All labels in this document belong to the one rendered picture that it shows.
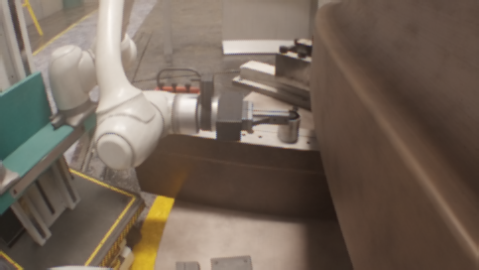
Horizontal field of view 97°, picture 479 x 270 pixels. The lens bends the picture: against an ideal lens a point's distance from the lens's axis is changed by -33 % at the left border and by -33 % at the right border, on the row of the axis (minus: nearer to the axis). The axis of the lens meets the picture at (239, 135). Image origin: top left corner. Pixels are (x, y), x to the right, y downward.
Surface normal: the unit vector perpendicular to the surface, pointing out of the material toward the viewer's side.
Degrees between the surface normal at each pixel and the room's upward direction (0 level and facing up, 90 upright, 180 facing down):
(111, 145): 88
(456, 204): 4
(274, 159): 90
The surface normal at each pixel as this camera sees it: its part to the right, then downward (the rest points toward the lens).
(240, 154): -0.18, 0.55
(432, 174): -0.04, -0.82
